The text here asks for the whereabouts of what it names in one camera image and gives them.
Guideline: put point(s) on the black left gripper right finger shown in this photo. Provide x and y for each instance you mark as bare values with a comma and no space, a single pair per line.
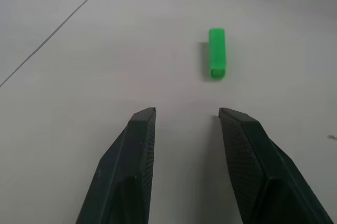
266,174

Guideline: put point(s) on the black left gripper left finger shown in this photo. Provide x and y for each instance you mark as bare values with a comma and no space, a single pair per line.
123,171

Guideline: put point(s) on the green marker cap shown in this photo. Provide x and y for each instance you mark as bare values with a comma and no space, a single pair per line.
217,53

